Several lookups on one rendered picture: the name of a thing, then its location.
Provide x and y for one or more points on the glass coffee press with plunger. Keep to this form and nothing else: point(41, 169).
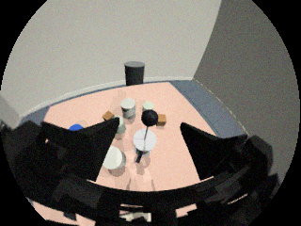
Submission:
point(145, 139)

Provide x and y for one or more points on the blue short cylinder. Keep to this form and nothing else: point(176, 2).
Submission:
point(75, 126)

